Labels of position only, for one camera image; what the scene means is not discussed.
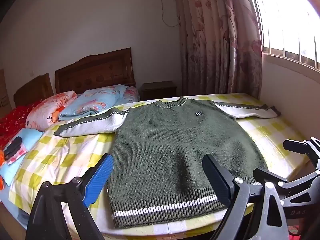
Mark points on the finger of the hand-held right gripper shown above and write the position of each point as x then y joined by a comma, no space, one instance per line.
297,146
268,175

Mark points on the red patterned blanket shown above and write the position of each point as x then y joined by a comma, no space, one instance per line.
12,122

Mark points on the pink floral curtain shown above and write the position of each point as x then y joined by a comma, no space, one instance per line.
207,42

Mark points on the orange floral pillow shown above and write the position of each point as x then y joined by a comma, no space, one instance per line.
45,110

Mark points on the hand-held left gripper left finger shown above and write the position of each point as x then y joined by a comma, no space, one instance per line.
100,177

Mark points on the dark wooden nightstand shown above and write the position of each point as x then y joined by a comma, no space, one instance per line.
157,90

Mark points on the light blue pillow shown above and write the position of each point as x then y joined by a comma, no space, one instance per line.
32,137

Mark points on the yellow checked bed sheet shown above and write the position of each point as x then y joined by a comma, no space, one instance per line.
62,155

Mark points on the pink patterned cloth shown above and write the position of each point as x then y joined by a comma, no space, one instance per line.
19,155

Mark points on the green knitted sweater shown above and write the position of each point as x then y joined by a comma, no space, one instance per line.
162,142

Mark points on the light blue floral quilt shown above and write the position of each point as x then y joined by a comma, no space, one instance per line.
95,101

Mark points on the small wooden headboard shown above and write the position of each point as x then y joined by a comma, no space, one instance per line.
32,90

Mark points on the large wooden headboard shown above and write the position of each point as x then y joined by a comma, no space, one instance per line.
100,72

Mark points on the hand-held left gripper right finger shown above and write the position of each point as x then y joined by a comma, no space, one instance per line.
217,177

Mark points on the black flat object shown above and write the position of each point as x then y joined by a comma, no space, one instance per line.
12,146

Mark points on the barred window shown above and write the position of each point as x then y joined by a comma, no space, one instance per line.
287,25

